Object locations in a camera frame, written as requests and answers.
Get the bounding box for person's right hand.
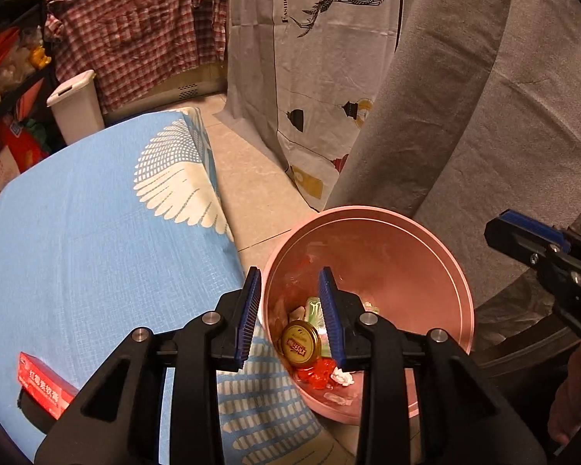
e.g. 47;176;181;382
547;346;581;446

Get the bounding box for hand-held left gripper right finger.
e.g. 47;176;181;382
318;266;548;465

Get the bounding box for red plastic bag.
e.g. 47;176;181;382
293;356;340;392

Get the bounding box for black shelf rack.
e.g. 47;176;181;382
0;0;61;165

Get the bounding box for glossy printed packet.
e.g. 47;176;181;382
304;295;331;350

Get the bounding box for red printed bag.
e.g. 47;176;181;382
0;116;49;175

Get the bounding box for red folded paper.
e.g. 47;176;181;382
15;79;46;118

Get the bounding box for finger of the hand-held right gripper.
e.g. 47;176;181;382
484;217;557;272
501;210;569;253

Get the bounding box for white lidded bin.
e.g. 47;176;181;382
46;70;105;145

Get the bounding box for gold jar lid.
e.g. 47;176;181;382
281;322;321;367

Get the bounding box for white deer print curtain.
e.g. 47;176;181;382
214;0;405;212

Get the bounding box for blue patterned tablecloth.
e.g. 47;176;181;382
0;107;330;465

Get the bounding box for grey cloth cover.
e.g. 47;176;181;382
327;0;581;350

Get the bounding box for clear bag of dried food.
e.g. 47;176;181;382
0;29;40;83

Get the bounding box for yellow toy figure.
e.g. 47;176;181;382
29;45;52;69

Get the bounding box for red plaid shirt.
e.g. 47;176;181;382
45;0;229;113

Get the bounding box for pink plastic bin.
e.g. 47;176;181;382
260;206;476;427

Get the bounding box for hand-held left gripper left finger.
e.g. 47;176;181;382
34;266;262;465

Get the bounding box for small red box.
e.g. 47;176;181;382
17;351;81;421

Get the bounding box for white bag with red print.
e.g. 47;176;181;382
0;148;22;204

